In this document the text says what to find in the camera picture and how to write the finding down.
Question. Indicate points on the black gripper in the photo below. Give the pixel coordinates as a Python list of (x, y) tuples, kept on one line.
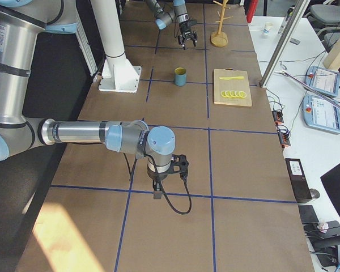
[(156, 175), (185, 28)]

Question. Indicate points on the teal ribbed mug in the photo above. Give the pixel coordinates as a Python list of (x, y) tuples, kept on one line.
[(180, 76)]

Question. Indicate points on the wooden cup storage rack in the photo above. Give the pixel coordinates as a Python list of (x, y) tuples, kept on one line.
[(219, 38)]

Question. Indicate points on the white paper cup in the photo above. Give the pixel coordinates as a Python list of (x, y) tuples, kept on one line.
[(267, 28)]

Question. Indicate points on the bamboo cutting board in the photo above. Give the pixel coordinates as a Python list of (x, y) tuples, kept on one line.
[(222, 88)]

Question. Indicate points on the yellow plastic knife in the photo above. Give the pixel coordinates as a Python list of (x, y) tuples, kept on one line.
[(231, 77)]

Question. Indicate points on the orange black power strip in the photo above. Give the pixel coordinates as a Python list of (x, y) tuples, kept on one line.
[(278, 116)]

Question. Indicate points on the black box with label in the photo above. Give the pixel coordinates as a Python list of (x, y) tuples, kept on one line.
[(298, 181)]

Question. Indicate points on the grey office chair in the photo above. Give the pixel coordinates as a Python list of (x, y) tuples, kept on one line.
[(328, 16)]

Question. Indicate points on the far blue teach pendant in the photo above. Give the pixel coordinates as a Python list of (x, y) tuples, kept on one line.
[(323, 80)]

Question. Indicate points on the blue teach pendant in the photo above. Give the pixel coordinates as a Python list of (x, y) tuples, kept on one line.
[(323, 80), (320, 114)]

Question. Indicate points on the near blue teach pendant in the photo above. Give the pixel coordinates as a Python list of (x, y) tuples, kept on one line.
[(320, 114)]

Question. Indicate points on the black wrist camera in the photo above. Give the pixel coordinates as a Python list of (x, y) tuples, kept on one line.
[(179, 164), (192, 22)]

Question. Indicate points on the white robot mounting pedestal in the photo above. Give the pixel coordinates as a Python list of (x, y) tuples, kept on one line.
[(118, 74)]

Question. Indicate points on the aluminium frame post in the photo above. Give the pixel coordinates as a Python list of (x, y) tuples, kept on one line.
[(291, 25)]

